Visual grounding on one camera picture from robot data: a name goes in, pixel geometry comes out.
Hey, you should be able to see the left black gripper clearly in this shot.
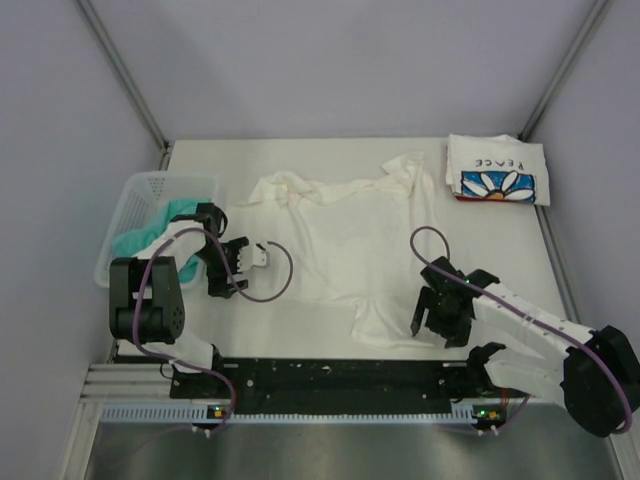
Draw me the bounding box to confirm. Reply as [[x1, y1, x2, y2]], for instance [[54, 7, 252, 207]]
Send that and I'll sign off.
[[194, 237, 249, 297]]

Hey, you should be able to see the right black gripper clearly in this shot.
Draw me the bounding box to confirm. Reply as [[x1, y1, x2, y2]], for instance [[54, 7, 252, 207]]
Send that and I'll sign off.
[[411, 285, 470, 348]]

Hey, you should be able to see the teal t-shirt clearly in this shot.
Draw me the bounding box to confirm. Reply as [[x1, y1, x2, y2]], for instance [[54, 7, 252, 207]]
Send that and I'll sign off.
[[111, 198, 209, 257]]

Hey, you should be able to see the white floral print t-shirt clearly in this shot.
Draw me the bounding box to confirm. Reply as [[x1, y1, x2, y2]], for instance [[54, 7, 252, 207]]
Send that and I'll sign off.
[[229, 152, 442, 349]]

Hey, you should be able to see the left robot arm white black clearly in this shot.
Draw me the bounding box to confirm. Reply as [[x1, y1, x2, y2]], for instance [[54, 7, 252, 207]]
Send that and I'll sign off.
[[109, 202, 251, 397]]

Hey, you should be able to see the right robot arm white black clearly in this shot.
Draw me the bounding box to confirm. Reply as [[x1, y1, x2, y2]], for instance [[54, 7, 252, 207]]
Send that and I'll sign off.
[[411, 257, 639, 438]]

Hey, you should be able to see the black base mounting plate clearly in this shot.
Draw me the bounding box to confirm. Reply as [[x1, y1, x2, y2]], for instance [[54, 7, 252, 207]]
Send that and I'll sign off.
[[167, 355, 526, 416]]

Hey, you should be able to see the white plastic laundry basket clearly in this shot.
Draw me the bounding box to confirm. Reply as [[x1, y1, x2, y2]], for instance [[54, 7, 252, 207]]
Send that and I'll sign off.
[[94, 171, 226, 288]]

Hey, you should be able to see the folded white daisy t-shirt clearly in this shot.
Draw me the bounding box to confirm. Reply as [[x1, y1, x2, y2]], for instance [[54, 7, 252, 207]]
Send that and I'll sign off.
[[445, 134, 551, 207]]

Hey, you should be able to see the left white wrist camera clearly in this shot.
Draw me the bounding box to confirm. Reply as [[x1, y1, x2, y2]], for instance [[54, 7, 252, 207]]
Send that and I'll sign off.
[[237, 243, 269, 273]]

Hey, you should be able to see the aluminium front frame rail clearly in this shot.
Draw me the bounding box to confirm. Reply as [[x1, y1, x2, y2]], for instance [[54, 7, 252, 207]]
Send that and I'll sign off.
[[82, 360, 626, 401]]

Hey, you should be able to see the grey slotted cable duct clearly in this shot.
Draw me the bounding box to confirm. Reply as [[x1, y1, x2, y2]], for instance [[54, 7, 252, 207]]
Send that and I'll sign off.
[[100, 403, 504, 425]]

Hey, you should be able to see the left aluminium corner post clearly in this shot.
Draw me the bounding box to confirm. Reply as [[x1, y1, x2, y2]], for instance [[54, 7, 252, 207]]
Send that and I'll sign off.
[[73, 0, 169, 151]]

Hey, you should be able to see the aluminium corner post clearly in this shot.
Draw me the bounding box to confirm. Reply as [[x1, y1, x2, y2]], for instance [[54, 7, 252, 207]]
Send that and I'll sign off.
[[73, 0, 169, 151], [517, 0, 614, 142]]

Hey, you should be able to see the right aluminium corner post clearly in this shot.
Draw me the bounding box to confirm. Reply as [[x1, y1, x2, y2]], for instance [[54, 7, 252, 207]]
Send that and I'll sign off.
[[517, 0, 614, 142]]

